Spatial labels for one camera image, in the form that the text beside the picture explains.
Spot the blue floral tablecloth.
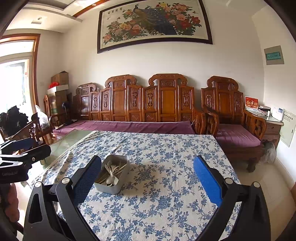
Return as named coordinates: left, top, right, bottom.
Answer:
left=30, top=130, right=242, bottom=241

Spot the purple armchair cushion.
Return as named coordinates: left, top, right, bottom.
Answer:
left=214, top=123, right=262, bottom=148

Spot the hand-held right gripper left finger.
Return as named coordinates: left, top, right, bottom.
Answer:
left=23, top=155, right=102, bottom=241

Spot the person's left hand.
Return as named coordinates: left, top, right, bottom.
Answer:
left=4, top=183, right=21, bottom=224

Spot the grey wall box green label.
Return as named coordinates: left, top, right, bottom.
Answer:
left=264, top=45, right=285, bottom=66

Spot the grey metal tray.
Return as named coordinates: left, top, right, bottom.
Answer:
left=94, top=154, right=130, bottom=194

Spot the cream chopstick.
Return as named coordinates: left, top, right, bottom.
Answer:
left=113, top=163, right=125, bottom=180

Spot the framed peacock flower painting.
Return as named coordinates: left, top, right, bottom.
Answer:
left=97, top=0, right=213, bottom=54

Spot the clear plastic bag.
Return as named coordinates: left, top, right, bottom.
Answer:
left=35, top=105, right=51, bottom=130

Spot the flat tissue box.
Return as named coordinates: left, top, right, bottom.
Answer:
left=257, top=105, right=271, bottom=116

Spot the brown wooden chopstick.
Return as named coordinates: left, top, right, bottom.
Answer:
left=96, top=167, right=110, bottom=183

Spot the long carved wooden sofa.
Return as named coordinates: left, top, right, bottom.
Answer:
left=52, top=74, right=207, bottom=137

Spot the white plastic spoon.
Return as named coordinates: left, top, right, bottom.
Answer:
left=104, top=173, right=115, bottom=186

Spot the dark wooden dining chair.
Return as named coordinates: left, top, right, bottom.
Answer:
left=5, top=112, right=56, bottom=158

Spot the wooden side table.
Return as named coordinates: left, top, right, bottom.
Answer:
left=245, top=109, right=284, bottom=149

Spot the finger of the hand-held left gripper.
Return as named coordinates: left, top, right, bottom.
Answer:
left=0, top=145, right=52, bottom=168
left=0, top=137, right=38, bottom=152

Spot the wooden door frame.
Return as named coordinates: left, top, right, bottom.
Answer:
left=0, top=33, right=41, bottom=114

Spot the black cloth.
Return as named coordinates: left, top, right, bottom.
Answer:
left=0, top=105, right=29, bottom=137

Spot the beige wall panel door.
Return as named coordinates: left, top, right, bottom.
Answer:
left=279, top=115, right=296, bottom=148

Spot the grey furry object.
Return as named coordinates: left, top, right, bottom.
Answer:
left=261, top=140, right=277, bottom=164

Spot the long purple sofa cushion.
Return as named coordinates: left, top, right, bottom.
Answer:
left=53, top=120, right=196, bottom=137

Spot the tall back wooden chair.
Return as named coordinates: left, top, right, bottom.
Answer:
left=43, top=94, right=60, bottom=128

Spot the red desk calendar card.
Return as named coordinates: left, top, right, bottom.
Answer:
left=245, top=96, right=259, bottom=111

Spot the carved wooden armchair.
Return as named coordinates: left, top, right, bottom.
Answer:
left=201, top=75, right=267, bottom=173

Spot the pale chopsticks pair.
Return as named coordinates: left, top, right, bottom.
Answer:
left=114, top=160, right=127, bottom=178

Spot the white desk device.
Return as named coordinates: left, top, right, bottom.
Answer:
left=271, top=107, right=284, bottom=121

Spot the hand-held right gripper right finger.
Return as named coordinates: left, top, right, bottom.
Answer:
left=193, top=155, right=271, bottom=241

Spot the white flat box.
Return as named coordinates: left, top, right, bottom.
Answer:
left=47, top=85, right=69, bottom=93

